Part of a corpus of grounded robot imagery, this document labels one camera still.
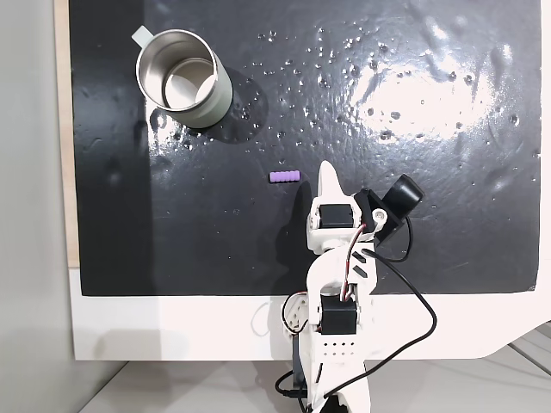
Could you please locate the black table mat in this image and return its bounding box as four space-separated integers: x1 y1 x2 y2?
68 0 542 297

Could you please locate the black camera with mount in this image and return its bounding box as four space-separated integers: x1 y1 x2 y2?
353 174 425 250

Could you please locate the pale green steel mug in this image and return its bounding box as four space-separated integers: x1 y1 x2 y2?
131 25 234 129

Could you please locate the black base cable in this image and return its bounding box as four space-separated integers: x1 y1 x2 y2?
274 368 312 400

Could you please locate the beige wooden board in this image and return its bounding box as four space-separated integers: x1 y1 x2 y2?
53 0 81 268

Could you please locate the purple pen grip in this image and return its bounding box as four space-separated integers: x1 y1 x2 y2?
268 170 302 184

